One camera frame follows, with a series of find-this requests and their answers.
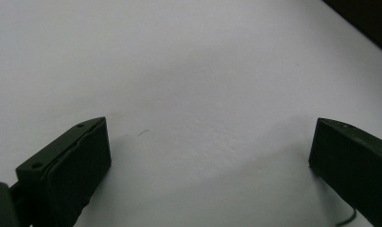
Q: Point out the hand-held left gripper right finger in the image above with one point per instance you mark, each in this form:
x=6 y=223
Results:
x=353 y=160

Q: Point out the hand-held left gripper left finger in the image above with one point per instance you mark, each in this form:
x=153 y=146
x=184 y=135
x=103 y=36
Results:
x=69 y=170

